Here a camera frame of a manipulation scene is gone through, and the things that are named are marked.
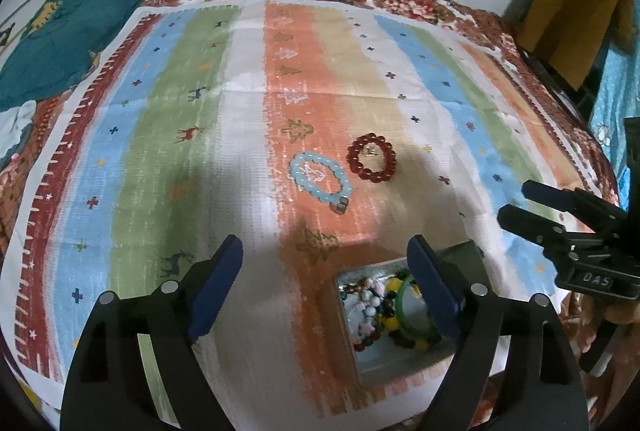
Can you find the striped colourful play mat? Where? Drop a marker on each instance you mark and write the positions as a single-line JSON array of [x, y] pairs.
[[280, 135]]

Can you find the teal blue pillow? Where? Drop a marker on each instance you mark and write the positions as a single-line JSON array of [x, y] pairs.
[[57, 49]]

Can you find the yellow wooden furniture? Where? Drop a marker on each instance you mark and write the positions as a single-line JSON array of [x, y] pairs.
[[567, 35]]

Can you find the silver metal jewelry box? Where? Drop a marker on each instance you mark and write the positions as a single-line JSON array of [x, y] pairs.
[[384, 329]]

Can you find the white crumpled cloth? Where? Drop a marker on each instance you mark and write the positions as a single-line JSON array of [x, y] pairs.
[[15, 128]]

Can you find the green jade bangle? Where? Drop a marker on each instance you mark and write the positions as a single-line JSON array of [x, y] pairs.
[[413, 315]]

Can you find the right human hand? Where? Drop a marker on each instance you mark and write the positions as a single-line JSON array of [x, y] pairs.
[[583, 315]]

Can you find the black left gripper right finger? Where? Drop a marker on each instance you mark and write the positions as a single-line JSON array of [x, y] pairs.
[[475, 318]]

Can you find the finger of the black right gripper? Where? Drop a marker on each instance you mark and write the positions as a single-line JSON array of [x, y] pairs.
[[563, 200], [530, 226]]

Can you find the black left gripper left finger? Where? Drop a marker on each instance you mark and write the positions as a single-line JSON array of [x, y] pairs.
[[174, 316]]

